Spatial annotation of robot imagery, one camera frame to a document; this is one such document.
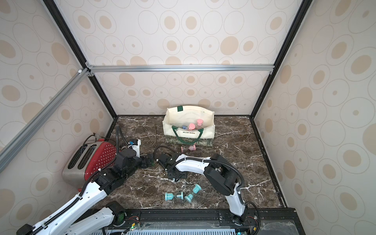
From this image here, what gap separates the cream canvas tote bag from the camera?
919 millimetres

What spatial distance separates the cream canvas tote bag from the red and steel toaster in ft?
1.18

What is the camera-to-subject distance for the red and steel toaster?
73 centimetres
